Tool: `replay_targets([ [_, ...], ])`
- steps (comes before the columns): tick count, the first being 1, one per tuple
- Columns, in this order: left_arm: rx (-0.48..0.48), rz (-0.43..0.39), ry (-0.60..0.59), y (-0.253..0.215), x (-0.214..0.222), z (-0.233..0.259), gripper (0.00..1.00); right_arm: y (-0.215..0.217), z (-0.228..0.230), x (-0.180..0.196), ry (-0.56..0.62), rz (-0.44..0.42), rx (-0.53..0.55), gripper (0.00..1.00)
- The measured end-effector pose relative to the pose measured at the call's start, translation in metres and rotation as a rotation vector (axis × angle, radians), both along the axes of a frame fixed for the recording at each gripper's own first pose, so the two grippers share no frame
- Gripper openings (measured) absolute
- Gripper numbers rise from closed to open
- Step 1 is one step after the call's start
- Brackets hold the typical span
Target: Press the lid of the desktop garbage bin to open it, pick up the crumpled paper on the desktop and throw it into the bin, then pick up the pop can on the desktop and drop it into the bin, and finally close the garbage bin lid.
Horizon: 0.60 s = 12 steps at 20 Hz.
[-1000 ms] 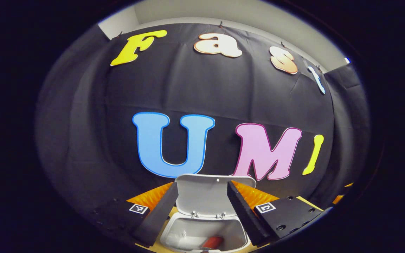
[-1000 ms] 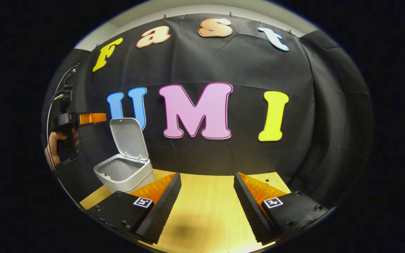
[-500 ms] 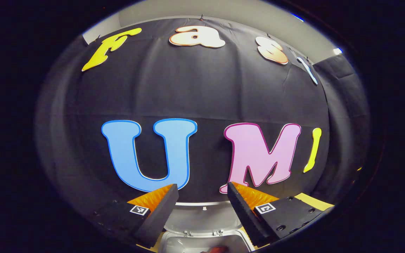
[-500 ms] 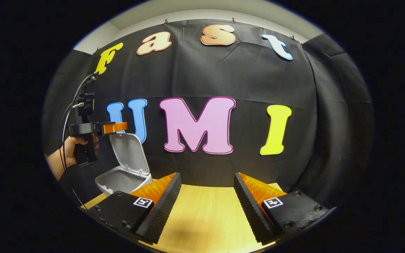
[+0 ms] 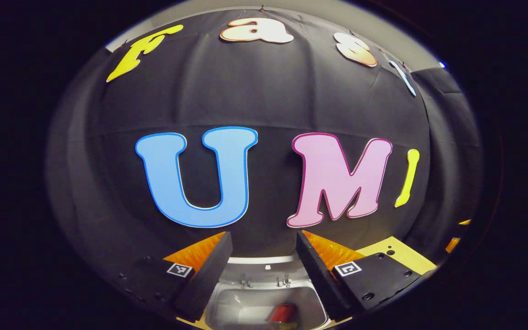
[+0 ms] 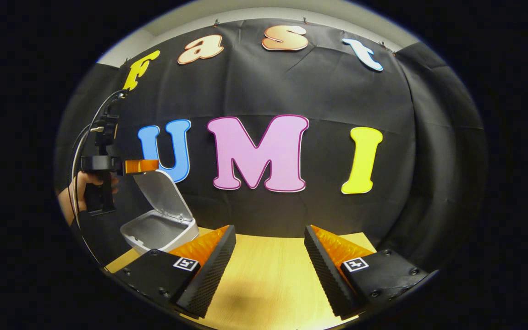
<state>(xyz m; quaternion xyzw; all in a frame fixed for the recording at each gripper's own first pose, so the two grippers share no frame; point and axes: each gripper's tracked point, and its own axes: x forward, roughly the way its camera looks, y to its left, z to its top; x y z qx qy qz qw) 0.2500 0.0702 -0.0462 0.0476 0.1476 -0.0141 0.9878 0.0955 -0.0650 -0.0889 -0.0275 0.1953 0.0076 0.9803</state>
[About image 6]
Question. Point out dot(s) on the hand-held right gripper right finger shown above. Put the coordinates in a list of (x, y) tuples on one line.
[(328, 275)]

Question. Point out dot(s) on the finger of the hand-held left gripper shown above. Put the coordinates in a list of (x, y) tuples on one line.
[(141, 166)]

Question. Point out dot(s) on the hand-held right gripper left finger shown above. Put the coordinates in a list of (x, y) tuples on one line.
[(211, 275)]

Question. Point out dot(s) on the white desktop garbage bin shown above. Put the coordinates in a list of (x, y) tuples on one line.
[(161, 229)]

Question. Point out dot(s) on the wooden desktop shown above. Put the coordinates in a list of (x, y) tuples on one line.
[(268, 275)]

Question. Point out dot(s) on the black backdrop cloth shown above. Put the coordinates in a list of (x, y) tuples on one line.
[(245, 87)]

